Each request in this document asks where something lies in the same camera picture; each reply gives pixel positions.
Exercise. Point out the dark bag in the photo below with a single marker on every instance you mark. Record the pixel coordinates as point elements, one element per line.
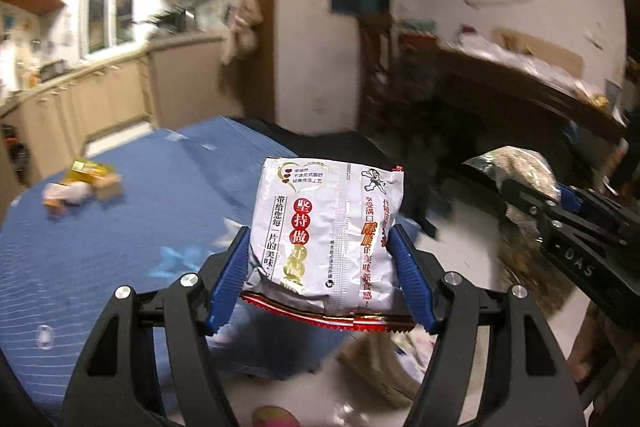
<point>10,144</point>

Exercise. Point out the dark wooden desk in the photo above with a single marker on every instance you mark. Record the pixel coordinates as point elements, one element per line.
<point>525,94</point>

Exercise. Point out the crumpled white plastic bag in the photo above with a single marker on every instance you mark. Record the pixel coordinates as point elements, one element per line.
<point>487,49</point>

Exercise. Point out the dark wooden chair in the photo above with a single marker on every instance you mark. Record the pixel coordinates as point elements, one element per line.
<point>380,72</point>

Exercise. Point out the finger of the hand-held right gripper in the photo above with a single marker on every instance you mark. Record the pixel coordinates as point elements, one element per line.
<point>522,198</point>
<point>570,199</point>

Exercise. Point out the kitchen window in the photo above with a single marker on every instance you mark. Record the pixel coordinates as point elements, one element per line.
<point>112,2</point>

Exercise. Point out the blue star-print tablecloth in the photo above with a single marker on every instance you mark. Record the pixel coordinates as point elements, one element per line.
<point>125,217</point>

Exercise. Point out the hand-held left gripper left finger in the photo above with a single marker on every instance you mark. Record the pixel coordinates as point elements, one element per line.
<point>227,287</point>

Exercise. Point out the white red-edged snack packet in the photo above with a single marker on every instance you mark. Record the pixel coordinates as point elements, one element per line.
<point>320,232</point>

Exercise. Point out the white orange packet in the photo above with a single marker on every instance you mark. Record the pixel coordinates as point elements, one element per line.
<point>65,194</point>

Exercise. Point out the clear bag of grains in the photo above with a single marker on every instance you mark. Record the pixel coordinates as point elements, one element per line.
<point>520,164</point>

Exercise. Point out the cardboard box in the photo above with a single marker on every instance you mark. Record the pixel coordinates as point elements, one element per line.
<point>385,369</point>

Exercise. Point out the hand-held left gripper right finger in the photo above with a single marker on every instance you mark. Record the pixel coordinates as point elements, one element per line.
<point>412,287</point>

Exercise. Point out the beige hanging cloth bags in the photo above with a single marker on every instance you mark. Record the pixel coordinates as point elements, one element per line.
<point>245,27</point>

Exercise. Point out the beige lower kitchen cabinets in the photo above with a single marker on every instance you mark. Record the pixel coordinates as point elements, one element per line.
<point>100,99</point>

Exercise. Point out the yellow wrapper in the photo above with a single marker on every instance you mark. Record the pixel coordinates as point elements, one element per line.
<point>85,171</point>

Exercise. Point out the person's right hand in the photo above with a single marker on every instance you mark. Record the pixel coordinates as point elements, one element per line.
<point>592,347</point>

